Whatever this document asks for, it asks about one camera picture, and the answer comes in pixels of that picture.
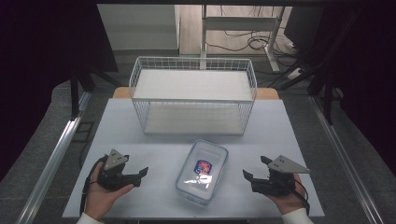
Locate black metal stand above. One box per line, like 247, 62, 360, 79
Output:
68, 69, 124, 122
274, 59, 335, 126

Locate person's right hand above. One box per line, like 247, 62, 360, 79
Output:
265, 173, 308, 216

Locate white wire shelf rack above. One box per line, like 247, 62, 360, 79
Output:
128, 56, 259, 137

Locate person's left hand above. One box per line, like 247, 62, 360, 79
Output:
84, 161, 135, 222

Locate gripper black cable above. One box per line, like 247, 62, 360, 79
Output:
288, 178, 311, 217
79, 154, 108, 217

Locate aluminium rail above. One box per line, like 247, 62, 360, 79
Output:
307, 94, 386, 224
15, 91, 93, 224

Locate clear plastic lidded container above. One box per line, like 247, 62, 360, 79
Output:
174, 138, 230, 206

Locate dark curtain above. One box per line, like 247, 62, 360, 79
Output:
306, 4, 396, 176
0, 3, 120, 183

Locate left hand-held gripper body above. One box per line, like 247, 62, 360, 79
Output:
96, 148, 138, 191

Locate black floor cables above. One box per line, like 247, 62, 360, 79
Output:
205, 6, 300, 60

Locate white metal desk frame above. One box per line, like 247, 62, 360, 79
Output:
199, 5, 287, 73

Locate wooden table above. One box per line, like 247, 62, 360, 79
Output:
111, 86, 280, 101

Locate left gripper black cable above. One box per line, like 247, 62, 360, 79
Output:
79, 154, 108, 217

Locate white power strip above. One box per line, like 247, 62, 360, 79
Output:
287, 67, 304, 81

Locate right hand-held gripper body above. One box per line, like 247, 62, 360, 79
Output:
251, 154, 311, 198

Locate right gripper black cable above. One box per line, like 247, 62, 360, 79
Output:
288, 178, 311, 217

